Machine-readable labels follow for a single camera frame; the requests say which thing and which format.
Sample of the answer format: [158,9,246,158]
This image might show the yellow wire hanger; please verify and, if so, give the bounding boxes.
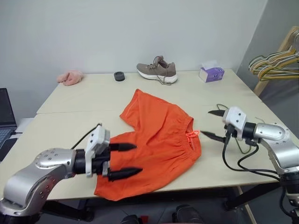
[256,52,299,82]

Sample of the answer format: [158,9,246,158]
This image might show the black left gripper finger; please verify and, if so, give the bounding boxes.
[109,142,138,153]
[108,168,143,182]

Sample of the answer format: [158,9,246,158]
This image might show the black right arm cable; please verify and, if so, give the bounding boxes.
[221,130,285,182]

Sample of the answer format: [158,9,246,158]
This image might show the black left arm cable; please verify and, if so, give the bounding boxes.
[70,123,104,150]

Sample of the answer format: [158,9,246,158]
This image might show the black phone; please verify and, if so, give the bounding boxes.
[0,138,19,163]

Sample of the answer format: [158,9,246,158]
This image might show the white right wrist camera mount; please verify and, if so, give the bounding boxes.
[221,106,248,142]

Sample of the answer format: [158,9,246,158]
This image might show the dark laptop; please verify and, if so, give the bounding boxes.
[0,88,18,147]

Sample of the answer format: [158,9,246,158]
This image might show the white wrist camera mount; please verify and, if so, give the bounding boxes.
[221,106,248,142]
[85,126,111,178]

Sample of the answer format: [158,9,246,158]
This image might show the taupe sneaker with white sole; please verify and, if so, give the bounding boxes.
[136,55,179,85]

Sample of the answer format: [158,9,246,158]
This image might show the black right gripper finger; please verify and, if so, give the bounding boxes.
[200,130,228,144]
[208,109,227,118]

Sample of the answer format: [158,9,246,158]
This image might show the grey wire hanger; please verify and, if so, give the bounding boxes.
[248,45,299,72]

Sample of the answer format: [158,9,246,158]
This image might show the wooden hanger rack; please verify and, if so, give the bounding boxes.
[253,26,299,97]

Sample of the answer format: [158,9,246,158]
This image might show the purple tissue box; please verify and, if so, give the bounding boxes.
[198,60,226,84]

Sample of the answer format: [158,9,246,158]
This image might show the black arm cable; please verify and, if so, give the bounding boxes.
[221,130,285,182]
[70,123,104,150]

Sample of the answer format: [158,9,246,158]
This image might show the olive wire hanger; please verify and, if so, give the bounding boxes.
[215,103,265,155]

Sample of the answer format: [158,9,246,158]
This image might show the wooden table leg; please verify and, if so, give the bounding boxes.
[235,186,255,224]

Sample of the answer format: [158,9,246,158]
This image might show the pink plush cloth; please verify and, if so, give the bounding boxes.
[57,69,85,87]

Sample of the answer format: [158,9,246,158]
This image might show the dark rounded shape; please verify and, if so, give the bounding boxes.
[121,214,141,224]
[171,204,204,224]

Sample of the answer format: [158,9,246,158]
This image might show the orange shorts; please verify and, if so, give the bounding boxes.
[93,88,203,202]

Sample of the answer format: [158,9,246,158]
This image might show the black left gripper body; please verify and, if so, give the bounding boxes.
[92,142,113,182]

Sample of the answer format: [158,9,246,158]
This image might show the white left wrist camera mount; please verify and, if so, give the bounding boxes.
[85,126,111,178]

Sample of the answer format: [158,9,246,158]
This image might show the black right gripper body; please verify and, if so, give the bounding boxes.
[223,124,238,142]

